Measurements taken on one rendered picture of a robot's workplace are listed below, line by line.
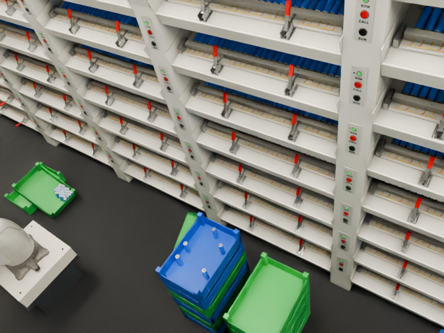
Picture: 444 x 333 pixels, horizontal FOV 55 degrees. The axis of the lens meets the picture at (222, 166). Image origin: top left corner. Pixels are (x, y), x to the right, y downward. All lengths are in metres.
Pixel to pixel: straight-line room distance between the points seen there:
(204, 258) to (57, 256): 0.76
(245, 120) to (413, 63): 0.64
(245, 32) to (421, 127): 0.52
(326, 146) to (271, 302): 0.67
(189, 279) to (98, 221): 0.98
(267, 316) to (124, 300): 0.82
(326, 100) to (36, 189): 1.99
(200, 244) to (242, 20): 0.94
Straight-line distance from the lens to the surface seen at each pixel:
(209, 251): 1.75
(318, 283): 2.09
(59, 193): 2.68
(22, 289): 2.18
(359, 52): 1.07
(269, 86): 1.31
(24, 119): 3.28
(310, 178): 1.54
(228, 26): 1.24
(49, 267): 2.16
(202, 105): 1.58
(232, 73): 1.38
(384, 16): 1.00
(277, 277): 1.75
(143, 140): 2.11
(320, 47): 1.12
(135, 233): 2.41
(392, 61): 1.07
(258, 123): 1.47
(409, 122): 1.20
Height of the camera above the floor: 1.91
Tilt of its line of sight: 49 degrees down
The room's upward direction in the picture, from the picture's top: 15 degrees counter-clockwise
